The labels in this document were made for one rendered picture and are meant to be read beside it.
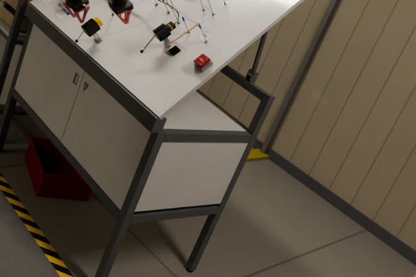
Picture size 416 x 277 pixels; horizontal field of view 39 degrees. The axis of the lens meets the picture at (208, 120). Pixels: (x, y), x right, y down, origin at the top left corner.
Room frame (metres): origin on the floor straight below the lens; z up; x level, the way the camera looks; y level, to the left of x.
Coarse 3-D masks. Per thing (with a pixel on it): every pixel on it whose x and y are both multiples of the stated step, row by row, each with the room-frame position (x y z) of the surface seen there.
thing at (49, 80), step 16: (32, 32) 2.87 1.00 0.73; (32, 48) 2.84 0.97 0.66; (48, 48) 2.75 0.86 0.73; (32, 64) 2.81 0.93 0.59; (48, 64) 2.72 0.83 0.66; (64, 64) 2.63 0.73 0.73; (32, 80) 2.78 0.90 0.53; (48, 80) 2.69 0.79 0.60; (64, 80) 2.61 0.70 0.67; (80, 80) 2.53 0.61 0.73; (32, 96) 2.76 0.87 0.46; (48, 96) 2.66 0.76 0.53; (64, 96) 2.58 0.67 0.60; (48, 112) 2.64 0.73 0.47; (64, 112) 2.55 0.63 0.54; (64, 128) 2.52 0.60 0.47
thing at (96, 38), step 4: (88, 20) 2.51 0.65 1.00; (92, 20) 2.50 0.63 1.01; (84, 24) 2.49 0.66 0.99; (88, 24) 2.49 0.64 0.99; (92, 24) 2.48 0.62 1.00; (96, 24) 2.49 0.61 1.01; (84, 28) 2.47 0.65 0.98; (88, 28) 2.47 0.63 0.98; (92, 28) 2.48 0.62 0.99; (96, 28) 2.49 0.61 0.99; (88, 32) 2.47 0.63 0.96; (92, 32) 2.49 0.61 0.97; (96, 32) 2.52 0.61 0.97; (96, 36) 2.52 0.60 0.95; (76, 40) 2.46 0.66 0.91; (96, 40) 2.53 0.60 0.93; (100, 40) 2.53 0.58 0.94
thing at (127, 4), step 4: (108, 0) 2.22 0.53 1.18; (112, 0) 2.18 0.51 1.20; (116, 0) 2.17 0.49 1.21; (120, 0) 2.18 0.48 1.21; (124, 0) 2.19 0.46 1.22; (128, 0) 2.21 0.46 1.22; (112, 4) 2.20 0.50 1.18; (116, 4) 2.18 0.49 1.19; (120, 4) 2.18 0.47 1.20; (124, 4) 2.19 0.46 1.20; (128, 4) 2.19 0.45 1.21; (132, 4) 2.19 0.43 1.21; (116, 8) 2.17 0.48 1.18; (120, 8) 2.17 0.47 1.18; (124, 8) 2.17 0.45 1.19; (120, 12) 2.16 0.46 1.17
